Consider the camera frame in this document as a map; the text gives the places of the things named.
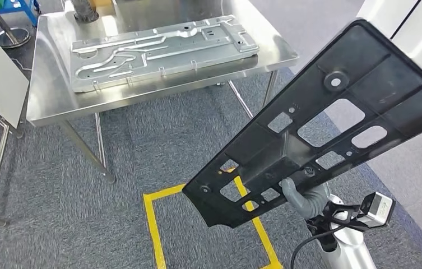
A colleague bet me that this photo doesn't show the grey ribbed duct hose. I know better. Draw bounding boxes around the grey ribbed duct hose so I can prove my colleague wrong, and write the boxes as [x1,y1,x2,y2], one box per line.
[70,0,100,24]

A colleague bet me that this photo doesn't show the blue storage rack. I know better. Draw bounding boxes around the blue storage rack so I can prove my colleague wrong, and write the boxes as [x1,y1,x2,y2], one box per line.
[0,0,41,27]

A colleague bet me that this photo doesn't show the black plastic panel part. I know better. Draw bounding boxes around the black plastic panel part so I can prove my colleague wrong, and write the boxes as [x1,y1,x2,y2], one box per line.
[182,19,422,229]

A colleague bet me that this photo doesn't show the stamped grey metal plate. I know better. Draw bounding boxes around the stamped grey metal plate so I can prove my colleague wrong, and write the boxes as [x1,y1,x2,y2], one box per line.
[70,15,261,94]

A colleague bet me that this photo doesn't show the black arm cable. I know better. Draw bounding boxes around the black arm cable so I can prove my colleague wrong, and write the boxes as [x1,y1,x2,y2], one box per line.
[290,222,345,269]

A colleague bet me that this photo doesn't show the chrome stanchion post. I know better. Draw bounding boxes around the chrome stanchion post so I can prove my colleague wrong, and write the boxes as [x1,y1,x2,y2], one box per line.
[0,0,31,49]

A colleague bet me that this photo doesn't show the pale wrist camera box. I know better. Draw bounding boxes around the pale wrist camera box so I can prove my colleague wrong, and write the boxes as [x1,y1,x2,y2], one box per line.
[359,192,396,228]

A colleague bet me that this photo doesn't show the yellow floor tape square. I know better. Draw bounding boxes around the yellow floor tape square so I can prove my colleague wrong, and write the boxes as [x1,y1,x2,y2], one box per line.
[143,167,284,269]

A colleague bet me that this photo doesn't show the stainless steel workbench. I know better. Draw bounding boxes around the stainless steel workbench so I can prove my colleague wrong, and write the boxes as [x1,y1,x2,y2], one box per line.
[26,0,300,184]

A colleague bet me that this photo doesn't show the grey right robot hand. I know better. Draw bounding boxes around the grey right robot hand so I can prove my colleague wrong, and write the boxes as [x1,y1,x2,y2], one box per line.
[279,177,331,220]

